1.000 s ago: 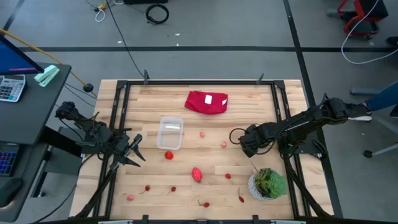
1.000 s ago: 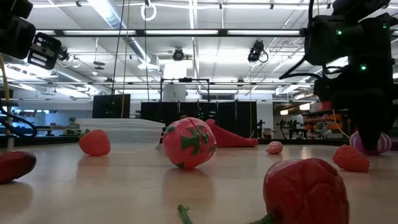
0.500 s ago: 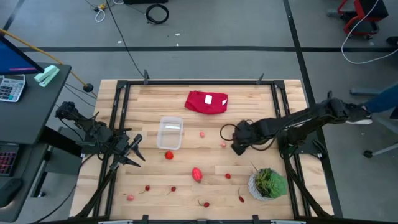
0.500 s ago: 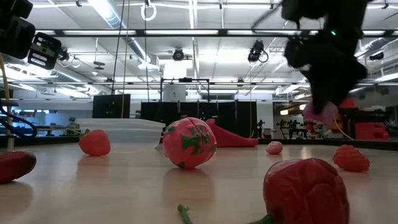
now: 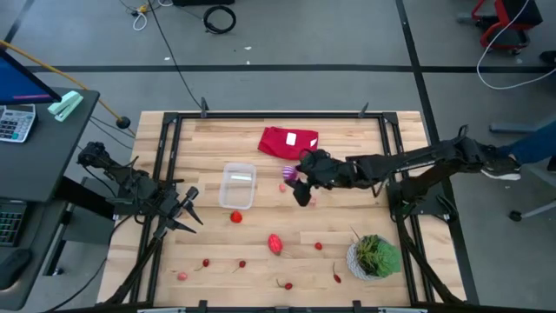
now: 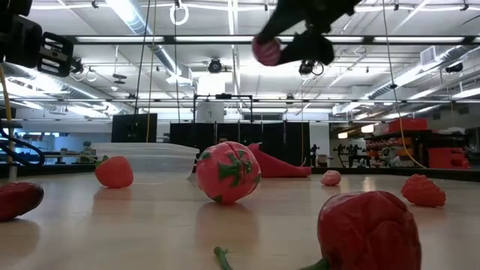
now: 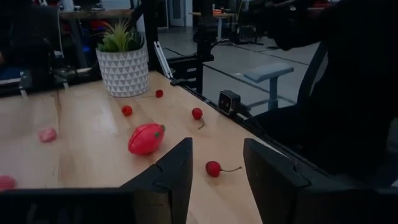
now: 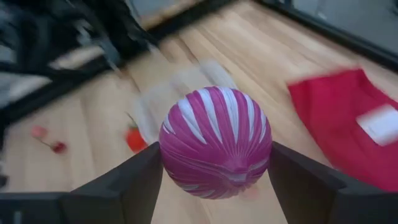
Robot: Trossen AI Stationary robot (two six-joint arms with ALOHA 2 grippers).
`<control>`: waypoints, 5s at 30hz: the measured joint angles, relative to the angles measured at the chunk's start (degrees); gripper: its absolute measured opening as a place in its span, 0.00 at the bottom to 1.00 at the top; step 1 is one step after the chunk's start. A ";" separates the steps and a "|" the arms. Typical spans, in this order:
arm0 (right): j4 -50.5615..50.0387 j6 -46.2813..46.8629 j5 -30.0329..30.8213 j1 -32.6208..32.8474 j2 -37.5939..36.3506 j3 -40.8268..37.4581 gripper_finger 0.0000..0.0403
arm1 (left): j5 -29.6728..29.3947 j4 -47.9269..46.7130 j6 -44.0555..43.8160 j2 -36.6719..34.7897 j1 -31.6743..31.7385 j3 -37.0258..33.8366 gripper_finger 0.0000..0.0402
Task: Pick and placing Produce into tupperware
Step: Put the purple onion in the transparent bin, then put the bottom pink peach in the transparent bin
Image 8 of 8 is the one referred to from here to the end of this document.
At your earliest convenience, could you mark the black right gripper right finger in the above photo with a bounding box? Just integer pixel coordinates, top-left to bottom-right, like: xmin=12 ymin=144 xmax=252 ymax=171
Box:
xmin=267 ymin=141 xmax=398 ymax=224

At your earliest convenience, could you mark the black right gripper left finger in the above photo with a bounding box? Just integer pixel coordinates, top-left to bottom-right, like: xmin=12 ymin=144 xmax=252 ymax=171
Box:
xmin=0 ymin=141 xmax=164 ymax=224

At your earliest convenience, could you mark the red strawberry green top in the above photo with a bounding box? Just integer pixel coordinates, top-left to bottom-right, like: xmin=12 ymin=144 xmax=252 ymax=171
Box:
xmin=124 ymin=113 xmax=149 ymax=154

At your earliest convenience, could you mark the red cherry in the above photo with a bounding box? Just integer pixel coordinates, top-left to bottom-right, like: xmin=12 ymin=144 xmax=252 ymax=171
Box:
xmin=51 ymin=141 xmax=68 ymax=154

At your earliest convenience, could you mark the small red pink radish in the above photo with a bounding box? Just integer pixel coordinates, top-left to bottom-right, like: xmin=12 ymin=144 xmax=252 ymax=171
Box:
xmin=30 ymin=125 xmax=48 ymax=140

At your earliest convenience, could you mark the purple white striped onion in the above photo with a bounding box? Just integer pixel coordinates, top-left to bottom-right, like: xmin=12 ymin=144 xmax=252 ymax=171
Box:
xmin=158 ymin=86 xmax=273 ymax=200

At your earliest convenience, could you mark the clear plastic tupperware container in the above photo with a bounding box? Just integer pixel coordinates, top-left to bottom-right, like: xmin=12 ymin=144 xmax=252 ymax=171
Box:
xmin=132 ymin=60 xmax=239 ymax=147

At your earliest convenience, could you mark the red folded cloth white label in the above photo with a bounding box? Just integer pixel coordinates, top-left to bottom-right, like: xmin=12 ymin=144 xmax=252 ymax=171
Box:
xmin=286 ymin=68 xmax=398 ymax=192

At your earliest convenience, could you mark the black aluminium table frame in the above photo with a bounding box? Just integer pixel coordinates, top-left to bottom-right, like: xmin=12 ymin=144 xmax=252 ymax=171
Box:
xmin=0 ymin=0 xmax=398 ymax=125

